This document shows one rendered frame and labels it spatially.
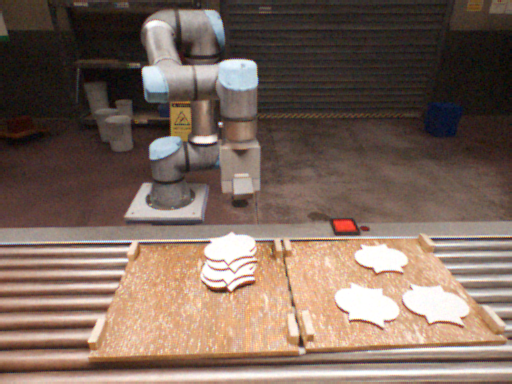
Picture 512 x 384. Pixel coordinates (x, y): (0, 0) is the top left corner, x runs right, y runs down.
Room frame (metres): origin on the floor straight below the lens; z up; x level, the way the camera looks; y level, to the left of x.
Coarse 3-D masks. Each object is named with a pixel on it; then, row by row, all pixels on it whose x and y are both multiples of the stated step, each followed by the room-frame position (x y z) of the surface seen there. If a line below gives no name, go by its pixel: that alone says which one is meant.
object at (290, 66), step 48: (240, 0) 5.34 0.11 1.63; (288, 0) 5.35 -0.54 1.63; (336, 0) 5.39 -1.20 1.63; (384, 0) 5.39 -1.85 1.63; (432, 0) 5.39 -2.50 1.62; (480, 0) 5.43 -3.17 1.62; (240, 48) 5.34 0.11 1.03; (288, 48) 5.35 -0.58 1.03; (336, 48) 5.38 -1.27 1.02; (384, 48) 5.38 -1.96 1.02; (432, 48) 5.39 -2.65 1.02; (288, 96) 5.36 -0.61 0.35; (336, 96) 5.37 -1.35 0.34; (384, 96) 5.39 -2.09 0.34
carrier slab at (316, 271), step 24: (360, 240) 0.82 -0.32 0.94; (384, 240) 0.82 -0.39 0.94; (408, 240) 0.82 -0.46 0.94; (288, 264) 0.71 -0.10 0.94; (312, 264) 0.72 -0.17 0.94; (336, 264) 0.72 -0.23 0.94; (408, 264) 0.72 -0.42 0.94; (432, 264) 0.72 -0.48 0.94; (312, 288) 0.63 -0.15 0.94; (336, 288) 0.63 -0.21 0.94; (384, 288) 0.63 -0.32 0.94; (408, 288) 0.63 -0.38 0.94; (456, 288) 0.63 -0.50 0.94; (312, 312) 0.55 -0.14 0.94; (336, 312) 0.55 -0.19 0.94; (408, 312) 0.55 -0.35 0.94; (336, 336) 0.49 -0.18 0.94; (360, 336) 0.49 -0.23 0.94; (384, 336) 0.49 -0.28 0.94; (408, 336) 0.49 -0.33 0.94; (432, 336) 0.49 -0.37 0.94; (456, 336) 0.49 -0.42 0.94; (480, 336) 0.49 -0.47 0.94; (504, 336) 0.49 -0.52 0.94
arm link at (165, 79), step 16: (160, 16) 1.10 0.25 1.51; (144, 32) 1.05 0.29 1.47; (160, 32) 0.99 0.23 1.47; (160, 48) 0.88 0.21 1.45; (176, 48) 1.12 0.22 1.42; (160, 64) 0.79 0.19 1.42; (176, 64) 0.80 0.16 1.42; (144, 80) 0.73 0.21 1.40; (160, 80) 0.74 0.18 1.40; (176, 80) 0.74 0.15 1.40; (192, 80) 0.75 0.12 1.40; (160, 96) 0.74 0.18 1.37; (176, 96) 0.75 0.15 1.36; (192, 96) 0.76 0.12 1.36
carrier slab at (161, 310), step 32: (160, 256) 0.75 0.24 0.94; (192, 256) 0.75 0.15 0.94; (256, 256) 0.75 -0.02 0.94; (128, 288) 0.63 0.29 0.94; (160, 288) 0.63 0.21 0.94; (192, 288) 0.63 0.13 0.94; (256, 288) 0.63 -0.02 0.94; (128, 320) 0.53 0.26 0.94; (160, 320) 0.53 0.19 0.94; (192, 320) 0.53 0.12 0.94; (224, 320) 0.53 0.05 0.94; (256, 320) 0.53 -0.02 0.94; (96, 352) 0.45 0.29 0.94; (128, 352) 0.45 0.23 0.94; (160, 352) 0.45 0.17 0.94; (192, 352) 0.45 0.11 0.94; (224, 352) 0.45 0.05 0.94; (256, 352) 0.46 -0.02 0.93; (288, 352) 0.46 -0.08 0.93
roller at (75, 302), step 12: (468, 288) 0.65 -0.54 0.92; (492, 288) 0.65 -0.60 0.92; (504, 288) 0.65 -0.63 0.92; (0, 300) 0.61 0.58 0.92; (12, 300) 0.61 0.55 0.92; (24, 300) 0.61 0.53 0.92; (36, 300) 0.61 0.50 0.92; (48, 300) 0.61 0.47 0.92; (60, 300) 0.61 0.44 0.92; (72, 300) 0.61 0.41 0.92; (84, 300) 0.61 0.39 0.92; (96, 300) 0.61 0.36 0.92; (108, 300) 0.61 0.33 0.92; (480, 300) 0.62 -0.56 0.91; (492, 300) 0.62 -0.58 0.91; (504, 300) 0.62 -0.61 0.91; (0, 312) 0.59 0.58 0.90
